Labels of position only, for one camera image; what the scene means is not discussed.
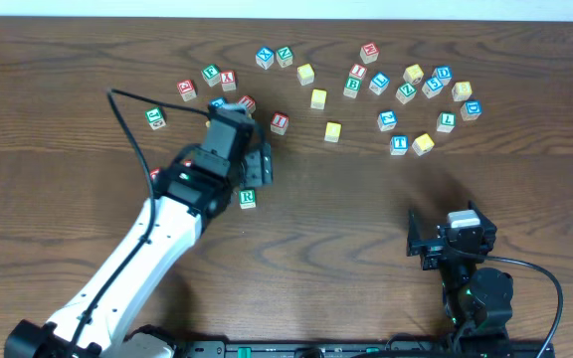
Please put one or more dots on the green Z block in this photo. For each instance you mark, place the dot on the green Z block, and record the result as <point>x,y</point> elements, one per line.
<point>405,93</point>

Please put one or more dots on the red H block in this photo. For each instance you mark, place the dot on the red H block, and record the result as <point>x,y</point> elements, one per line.
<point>369,53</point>

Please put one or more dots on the blue P block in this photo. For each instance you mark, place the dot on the blue P block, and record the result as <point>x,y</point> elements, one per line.
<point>218,102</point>

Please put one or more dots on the red U block lower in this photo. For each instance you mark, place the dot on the red U block lower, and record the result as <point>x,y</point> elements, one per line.
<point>154,173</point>

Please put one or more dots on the blue L block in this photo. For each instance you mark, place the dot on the blue L block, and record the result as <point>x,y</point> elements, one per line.
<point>379,83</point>

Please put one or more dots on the green N block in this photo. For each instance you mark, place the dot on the green N block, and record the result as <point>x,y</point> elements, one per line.
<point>284,56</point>

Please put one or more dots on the green L block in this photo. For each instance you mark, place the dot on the green L block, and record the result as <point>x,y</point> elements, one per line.
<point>446,122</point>

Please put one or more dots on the red U block upper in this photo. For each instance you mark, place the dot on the red U block upper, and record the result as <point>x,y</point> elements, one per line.
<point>248,103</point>

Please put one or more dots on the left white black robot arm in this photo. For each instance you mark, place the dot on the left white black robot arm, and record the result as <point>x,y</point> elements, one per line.
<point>186,197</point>

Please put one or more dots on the red u block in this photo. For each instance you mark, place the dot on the red u block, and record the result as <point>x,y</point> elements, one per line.
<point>248,103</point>
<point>154,173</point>

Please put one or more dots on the red I block centre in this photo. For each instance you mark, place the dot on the red I block centre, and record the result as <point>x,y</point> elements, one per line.
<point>279,123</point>

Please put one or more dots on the yellow 8 block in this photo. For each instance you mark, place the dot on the yellow 8 block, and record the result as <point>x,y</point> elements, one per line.
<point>461,91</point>

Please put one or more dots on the red I block right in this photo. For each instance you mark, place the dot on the red I block right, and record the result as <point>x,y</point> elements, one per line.
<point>358,72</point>

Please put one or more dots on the blue D block right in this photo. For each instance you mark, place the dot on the blue D block right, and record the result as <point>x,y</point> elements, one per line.
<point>471,110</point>

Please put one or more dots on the blue d block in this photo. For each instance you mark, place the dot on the blue d block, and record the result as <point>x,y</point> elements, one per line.
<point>443,74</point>
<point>471,110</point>

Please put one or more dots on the blue X block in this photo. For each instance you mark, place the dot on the blue X block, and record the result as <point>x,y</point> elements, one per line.
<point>265,57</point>

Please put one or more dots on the blue T block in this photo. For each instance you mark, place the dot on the blue T block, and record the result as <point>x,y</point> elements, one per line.
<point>399,145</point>

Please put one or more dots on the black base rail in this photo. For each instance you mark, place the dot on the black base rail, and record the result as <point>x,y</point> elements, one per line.
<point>346,349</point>

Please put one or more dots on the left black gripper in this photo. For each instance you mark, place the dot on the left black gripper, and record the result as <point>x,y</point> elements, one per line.
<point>258,166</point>

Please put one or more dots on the green B block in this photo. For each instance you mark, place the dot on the green B block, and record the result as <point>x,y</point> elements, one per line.
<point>352,87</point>

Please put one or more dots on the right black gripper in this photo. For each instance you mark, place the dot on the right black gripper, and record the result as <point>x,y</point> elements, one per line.
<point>433,247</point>

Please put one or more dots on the red i block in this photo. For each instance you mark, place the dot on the red i block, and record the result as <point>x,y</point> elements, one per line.
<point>279,123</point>
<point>358,72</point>

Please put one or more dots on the red G block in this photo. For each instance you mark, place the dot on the red G block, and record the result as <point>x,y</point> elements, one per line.
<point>187,90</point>

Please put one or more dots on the green F block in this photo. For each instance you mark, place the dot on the green F block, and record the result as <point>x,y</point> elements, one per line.
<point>211,75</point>

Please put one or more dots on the green R block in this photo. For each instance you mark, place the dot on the green R block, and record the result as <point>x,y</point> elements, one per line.
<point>247,199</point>

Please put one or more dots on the blue D block upper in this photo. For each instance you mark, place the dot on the blue D block upper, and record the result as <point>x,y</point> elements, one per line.
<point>443,74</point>

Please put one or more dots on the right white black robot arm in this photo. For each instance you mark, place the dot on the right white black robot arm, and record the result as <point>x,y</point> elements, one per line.
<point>477,300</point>

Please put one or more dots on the green J block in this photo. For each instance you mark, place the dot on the green J block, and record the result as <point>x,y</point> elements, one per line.
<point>155,118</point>

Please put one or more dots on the blue S block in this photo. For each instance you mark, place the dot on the blue S block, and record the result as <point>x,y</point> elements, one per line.
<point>431,87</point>

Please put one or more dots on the red Y block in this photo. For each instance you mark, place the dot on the red Y block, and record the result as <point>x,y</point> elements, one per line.
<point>228,80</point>

